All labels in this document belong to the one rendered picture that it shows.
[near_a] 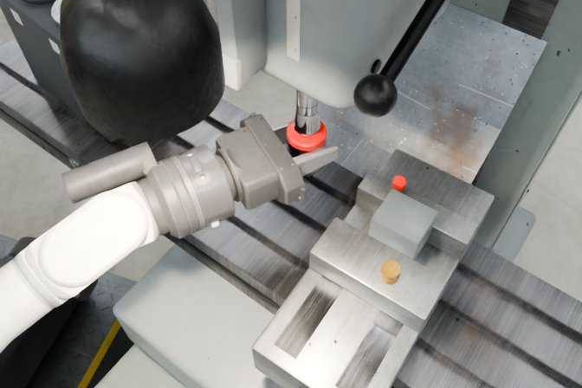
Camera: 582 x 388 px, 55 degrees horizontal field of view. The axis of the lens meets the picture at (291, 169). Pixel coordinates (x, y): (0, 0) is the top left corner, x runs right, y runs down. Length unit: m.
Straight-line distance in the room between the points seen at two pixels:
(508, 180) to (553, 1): 0.37
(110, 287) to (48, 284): 0.87
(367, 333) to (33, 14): 0.63
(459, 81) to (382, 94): 0.56
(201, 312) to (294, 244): 0.17
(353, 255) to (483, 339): 0.22
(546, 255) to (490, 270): 1.25
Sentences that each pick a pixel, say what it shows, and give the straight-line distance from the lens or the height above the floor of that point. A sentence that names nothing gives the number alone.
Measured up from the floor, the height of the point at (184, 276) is 0.89.
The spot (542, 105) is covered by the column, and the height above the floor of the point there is 1.01.
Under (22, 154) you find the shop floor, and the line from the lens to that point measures 2.35.
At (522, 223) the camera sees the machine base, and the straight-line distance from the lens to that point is 1.85.
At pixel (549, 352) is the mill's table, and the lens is 0.80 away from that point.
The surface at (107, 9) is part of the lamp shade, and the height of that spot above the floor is 1.52.
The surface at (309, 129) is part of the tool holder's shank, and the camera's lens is 0.63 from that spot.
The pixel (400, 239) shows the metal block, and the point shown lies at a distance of 0.65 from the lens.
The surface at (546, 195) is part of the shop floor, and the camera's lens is 2.21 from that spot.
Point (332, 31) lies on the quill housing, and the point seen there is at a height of 1.40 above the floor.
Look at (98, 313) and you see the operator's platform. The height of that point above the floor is 0.40.
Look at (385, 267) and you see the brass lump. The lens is 0.64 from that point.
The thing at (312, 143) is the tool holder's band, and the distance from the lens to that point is 0.64.
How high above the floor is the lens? 1.66
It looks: 53 degrees down
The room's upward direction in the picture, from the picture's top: straight up
